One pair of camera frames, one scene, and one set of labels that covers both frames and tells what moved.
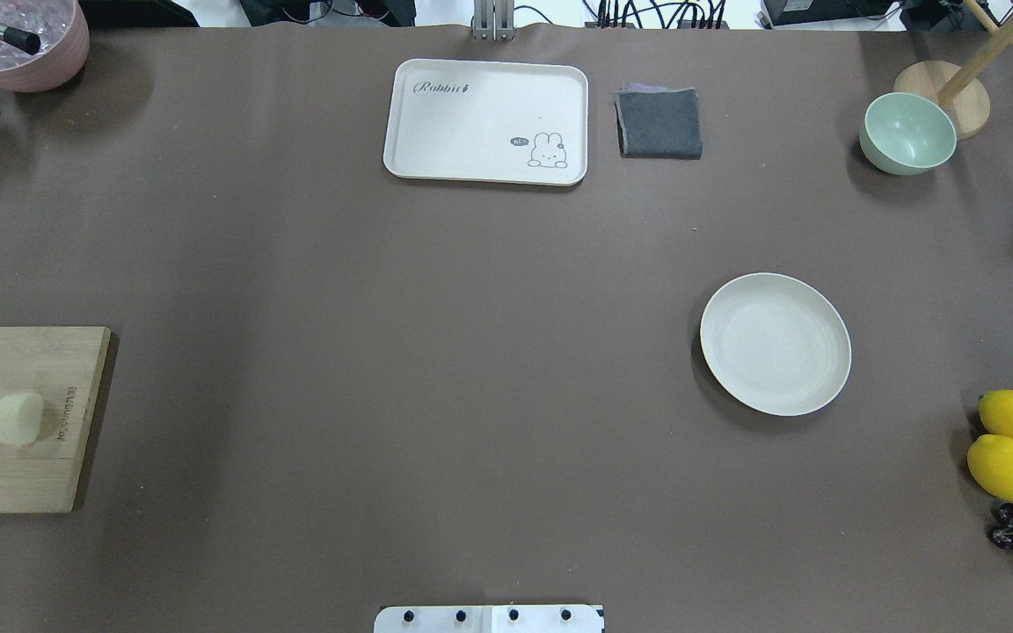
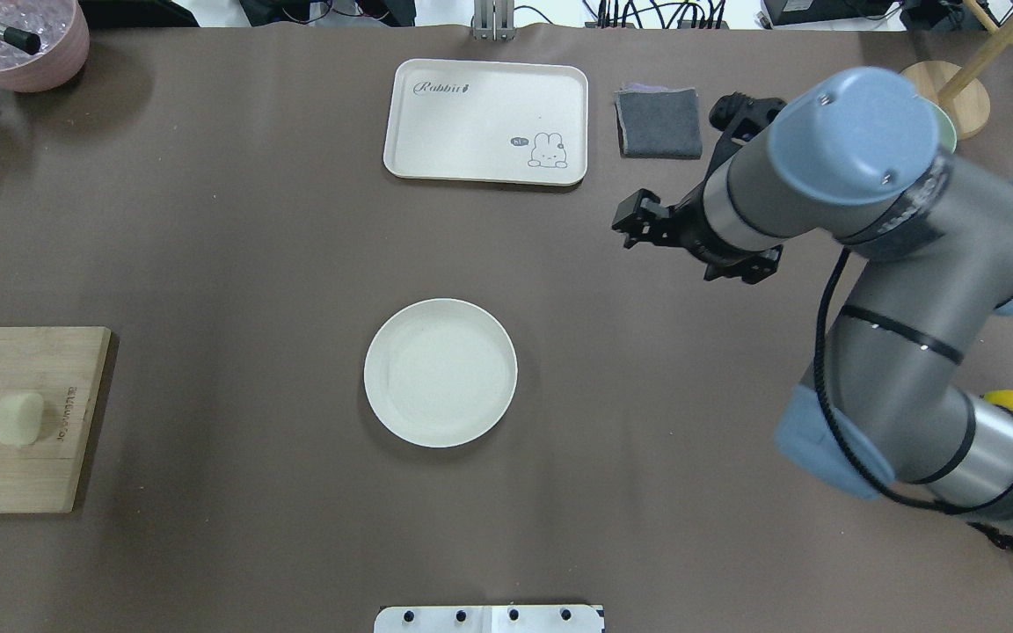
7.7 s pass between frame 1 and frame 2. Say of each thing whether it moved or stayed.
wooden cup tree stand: stayed
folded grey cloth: stayed
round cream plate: moved
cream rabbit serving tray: stayed
